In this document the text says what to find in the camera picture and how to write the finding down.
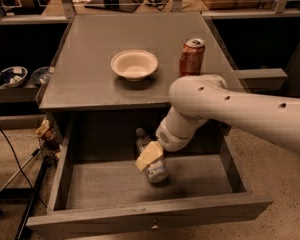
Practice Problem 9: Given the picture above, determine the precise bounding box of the dark glass bowl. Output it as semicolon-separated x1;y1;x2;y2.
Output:
30;66;53;86

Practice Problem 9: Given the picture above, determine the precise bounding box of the black monitor stand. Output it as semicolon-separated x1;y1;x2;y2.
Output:
85;0;139;13

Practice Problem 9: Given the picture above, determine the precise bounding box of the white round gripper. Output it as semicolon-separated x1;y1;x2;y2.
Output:
135;117;192;172

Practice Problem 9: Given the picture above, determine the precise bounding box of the grey cabinet with counter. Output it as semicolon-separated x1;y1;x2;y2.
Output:
40;12;242;156

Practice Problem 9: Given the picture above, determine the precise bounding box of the black tripod leg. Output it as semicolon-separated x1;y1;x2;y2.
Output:
14;161;48;240

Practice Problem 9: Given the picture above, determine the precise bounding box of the grey right side ledge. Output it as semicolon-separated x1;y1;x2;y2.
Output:
235;68;288;92

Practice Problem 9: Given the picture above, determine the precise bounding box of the white paper bowl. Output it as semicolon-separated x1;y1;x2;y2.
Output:
110;50;158;81

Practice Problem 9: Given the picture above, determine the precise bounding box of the crumpled snack wrapper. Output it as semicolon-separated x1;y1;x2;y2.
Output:
34;118;60;152

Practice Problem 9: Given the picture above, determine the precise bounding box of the open grey top drawer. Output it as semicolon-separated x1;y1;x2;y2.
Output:
27;122;272;240

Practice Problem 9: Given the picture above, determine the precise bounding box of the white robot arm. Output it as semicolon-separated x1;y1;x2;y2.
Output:
135;75;300;171

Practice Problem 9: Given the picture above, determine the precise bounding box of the grey low shelf bench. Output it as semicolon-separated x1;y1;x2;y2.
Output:
0;80;39;103

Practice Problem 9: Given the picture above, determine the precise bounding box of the black floor cable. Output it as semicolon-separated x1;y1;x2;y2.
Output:
0;119;49;208

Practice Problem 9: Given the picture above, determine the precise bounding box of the small metal drawer knob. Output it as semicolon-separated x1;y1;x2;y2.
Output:
151;218;159;231

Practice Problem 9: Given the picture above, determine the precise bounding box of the blue plastic water bottle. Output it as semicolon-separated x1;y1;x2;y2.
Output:
136;128;168;184

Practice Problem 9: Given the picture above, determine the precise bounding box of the orange soda can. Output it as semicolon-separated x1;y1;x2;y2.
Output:
179;38;205;76

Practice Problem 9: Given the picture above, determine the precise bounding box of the white bowl with items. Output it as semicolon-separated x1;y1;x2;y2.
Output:
0;66;28;88

